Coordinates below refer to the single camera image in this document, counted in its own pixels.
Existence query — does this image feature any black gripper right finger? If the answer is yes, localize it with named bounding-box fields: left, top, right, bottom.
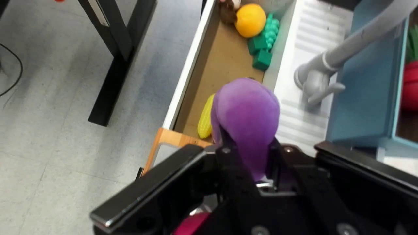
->
left=314, top=140, right=418, bottom=198

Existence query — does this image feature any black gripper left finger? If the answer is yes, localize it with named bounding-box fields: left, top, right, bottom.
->
left=89, top=142, right=218, bottom=232

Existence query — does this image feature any purple plushy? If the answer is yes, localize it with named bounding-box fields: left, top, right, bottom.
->
left=211, top=77, right=281, bottom=183

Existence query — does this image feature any blue sink basin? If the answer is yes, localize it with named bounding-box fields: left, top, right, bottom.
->
left=326, top=0, right=418, bottom=151

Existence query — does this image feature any magenta object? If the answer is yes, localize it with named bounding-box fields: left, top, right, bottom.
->
left=171, top=209, right=216, bottom=235

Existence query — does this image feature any yellow toy corn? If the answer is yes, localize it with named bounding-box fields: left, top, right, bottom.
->
left=196, top=93, right=217, bottom=141

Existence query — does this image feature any red toy vegetable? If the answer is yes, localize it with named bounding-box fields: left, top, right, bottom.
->
left=400, top=60, right=418, bottom=115

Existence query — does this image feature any grey toy faucet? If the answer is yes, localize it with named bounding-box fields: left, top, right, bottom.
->
left=293, top=0, right=418, bottom=107

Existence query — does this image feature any black table leg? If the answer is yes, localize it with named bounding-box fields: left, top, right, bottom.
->
left=77, top=0, right=158, bottom=128

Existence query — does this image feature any green toy brick piece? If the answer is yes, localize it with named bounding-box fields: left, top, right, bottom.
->
left=247, top=12, right=282, bottom=73

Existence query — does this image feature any yellow orange toy fruit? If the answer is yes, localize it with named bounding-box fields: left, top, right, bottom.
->
left=234, top=3, right=268, bottom=39

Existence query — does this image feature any brown toy figure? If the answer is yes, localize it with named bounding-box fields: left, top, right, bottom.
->
left=217, top=0, right=242, bottom=26

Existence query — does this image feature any black floor cable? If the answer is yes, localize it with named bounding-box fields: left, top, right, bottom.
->
left=0, top=42, right=25, bottom=98

